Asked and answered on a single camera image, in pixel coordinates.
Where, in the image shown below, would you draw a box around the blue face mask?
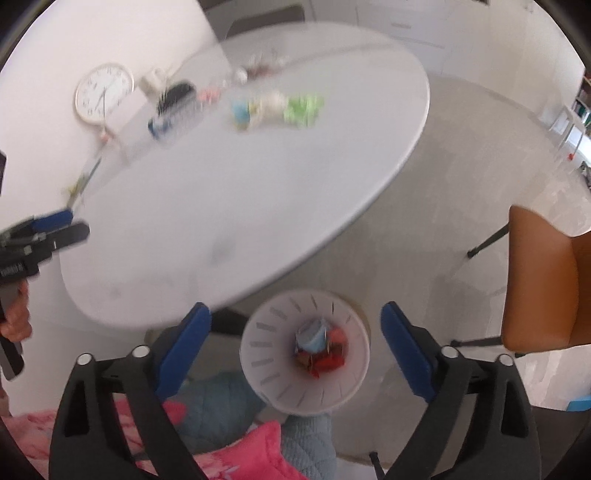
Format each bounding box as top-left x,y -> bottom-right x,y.
295,318 -> 330,354

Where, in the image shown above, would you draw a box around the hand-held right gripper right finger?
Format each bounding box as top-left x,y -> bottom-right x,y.
379,301 -> 541,480

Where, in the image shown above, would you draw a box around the black plastic mesh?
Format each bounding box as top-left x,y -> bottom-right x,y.
156,80 -> 197,116

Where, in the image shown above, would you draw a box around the orange foil wrapper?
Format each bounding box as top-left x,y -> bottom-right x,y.
314,353 -> 347,377

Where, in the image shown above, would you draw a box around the person's left hand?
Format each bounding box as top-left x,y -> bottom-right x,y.
0,279 -> 34,344

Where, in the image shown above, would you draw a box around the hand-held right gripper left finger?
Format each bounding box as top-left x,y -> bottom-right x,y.
48,302 -> 213,480

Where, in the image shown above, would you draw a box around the blue quilted pants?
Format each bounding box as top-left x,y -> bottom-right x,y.
175,371 -> 338,480

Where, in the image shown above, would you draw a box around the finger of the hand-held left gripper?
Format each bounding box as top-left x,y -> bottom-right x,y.
41,222 -> 90,253
30,209 -> 75,232

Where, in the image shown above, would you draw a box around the clear plastic wrapper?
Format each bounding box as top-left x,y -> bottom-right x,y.
247,53 -> 290,77

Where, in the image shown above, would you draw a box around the white waste bin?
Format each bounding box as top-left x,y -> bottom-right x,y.
239,289 -> 371,415

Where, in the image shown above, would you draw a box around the grey drawer unit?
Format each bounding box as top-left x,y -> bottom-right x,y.
355,0 -> 462,75

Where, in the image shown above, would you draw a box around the light blue paper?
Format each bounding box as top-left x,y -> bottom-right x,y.
231,99 -> 253,130

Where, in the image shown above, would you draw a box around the white mug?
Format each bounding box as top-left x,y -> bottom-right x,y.
139,67 -> 170,95

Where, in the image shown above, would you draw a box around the open bookshelf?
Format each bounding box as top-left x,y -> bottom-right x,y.
570,69 -> 591,131

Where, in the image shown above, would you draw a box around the white rectangular box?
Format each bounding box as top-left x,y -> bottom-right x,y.
105,89 -> 149,134

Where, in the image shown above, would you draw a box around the pink jacket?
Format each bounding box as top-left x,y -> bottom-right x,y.
0,397 -> 296,480

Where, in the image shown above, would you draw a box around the green paper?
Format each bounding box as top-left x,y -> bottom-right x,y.
284,95 -> 324,128

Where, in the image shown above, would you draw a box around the round wall clock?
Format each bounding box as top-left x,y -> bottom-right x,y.
75,63 -> 134,124

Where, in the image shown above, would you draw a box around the grey chair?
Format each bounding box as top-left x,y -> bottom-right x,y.
205,4 -> 308,41

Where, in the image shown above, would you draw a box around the clear plastic bottle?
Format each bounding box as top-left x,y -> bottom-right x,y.
164,67 -> 250,144

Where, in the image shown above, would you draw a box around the white tissue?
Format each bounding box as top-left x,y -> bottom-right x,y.
249,90 -> 290,123

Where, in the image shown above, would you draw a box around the orange chair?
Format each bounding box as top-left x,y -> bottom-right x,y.
450,204 -> 591,358

